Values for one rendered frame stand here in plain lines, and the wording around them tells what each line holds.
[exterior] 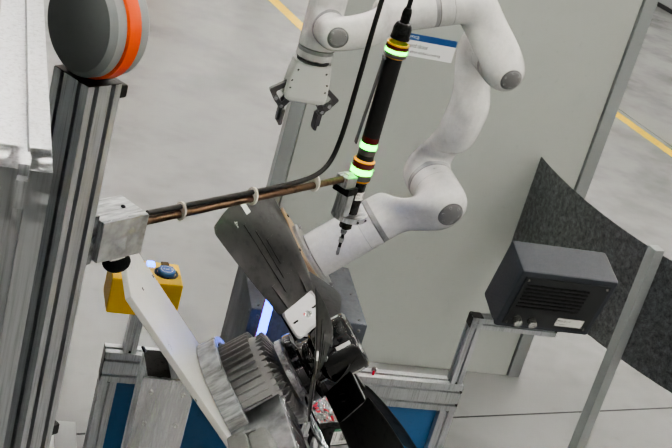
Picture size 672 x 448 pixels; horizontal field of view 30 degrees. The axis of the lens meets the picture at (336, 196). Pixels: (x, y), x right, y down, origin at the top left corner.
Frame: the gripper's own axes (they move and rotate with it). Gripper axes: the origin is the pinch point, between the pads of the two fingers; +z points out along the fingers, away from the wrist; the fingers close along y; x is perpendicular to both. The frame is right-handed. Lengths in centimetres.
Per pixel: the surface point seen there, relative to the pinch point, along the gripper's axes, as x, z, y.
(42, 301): 96, -1, 60
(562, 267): 19, 20, -68
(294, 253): 49, 9, 8
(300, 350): 61, 24, 6
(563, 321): 18, 35, -74
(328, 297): 35.6, 25.7, -6.2
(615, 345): -58, 82, -143
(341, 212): 53, -3, 3
